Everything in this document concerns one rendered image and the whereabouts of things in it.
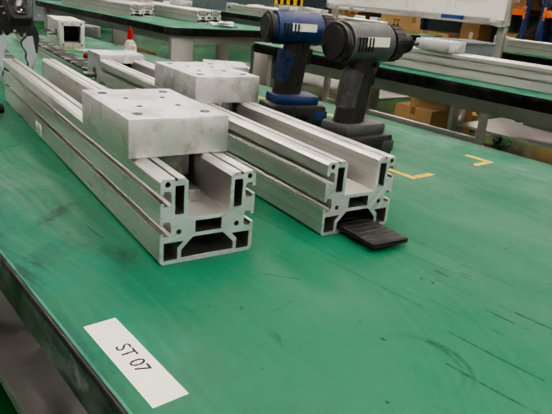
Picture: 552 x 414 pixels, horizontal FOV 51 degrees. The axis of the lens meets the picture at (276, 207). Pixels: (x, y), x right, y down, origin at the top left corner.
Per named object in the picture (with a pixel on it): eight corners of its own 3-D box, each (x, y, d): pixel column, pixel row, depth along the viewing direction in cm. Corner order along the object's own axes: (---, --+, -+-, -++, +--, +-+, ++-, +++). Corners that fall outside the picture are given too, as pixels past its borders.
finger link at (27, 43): (37, 70, 142) (26, 31, 138) (43, 74, 137) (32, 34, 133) (24, 73, 140) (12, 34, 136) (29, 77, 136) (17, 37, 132)
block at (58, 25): (45, 44, 213) (43, 17, 209) (77, 45, 219) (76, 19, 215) (52, 48, 205) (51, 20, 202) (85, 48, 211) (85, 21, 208)
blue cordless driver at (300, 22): (250, 122, 118) (259, 8, 110) (338, 122, 125) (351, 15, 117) (264, 131, 111) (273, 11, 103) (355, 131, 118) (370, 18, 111)
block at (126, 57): (77, 92, 133) (75, 48, 129) (131, 90, 139) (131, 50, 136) (89, 99, 126) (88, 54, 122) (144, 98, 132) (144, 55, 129)
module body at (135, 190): (6, 101, 117) (2, 57, 114) (57, 100, 122) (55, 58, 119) (158, 265, 55) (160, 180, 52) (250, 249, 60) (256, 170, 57)
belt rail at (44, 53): (13, 39, 218) (12, 31, 217) (25, 40, 220) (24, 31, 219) (87, 83, 144) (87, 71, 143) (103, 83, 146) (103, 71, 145)
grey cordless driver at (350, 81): (302, 158, 95) (316, 18, 87) (384, 148, 107) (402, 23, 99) (334, 172, 89) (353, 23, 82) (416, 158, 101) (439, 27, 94)
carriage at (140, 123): (83, 145, 71) (80, 89, 68) (167, 140, 76) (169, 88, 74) (128, 186, 58) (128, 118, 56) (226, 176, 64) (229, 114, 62)
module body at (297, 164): (100, 98, 127) (99, 59, 124) (144, 98, 132) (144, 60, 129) (319, 236, 65) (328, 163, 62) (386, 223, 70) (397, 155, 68)
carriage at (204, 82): (154, 101, 100) (154, 61, 98) (211, 99, 106) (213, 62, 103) (194, 121, 88) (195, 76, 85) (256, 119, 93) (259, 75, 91)
